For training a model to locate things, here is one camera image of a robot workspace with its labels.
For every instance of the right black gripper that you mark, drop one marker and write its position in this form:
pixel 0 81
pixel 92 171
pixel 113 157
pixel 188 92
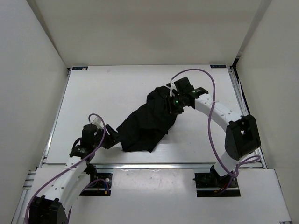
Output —
pixel 173 110

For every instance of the left blue corner label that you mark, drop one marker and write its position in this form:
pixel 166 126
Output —
pixel 80 68

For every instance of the blue corner label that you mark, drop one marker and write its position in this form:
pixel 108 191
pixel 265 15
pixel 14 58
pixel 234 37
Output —
pixel 217 66
pixel 80 68

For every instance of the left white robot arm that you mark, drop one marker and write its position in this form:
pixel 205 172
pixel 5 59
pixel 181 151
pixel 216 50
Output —
pixel 53 202

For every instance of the black pleated skirt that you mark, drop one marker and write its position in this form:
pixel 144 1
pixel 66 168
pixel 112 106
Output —
pixel 143 129

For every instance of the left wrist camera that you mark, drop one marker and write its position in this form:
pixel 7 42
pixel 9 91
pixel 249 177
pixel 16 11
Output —
pixel 97 121

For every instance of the right blue corner label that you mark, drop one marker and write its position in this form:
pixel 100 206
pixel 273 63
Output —
pixel 217 66

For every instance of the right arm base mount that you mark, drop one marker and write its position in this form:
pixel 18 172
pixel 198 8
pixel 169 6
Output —
pixel 208 185

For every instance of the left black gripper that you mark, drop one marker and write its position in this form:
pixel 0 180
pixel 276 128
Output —
pixel 113 138

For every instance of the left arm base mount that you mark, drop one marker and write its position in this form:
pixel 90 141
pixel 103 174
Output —
pixel 100 182

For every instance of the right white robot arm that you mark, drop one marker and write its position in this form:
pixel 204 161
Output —
pixel 241 132

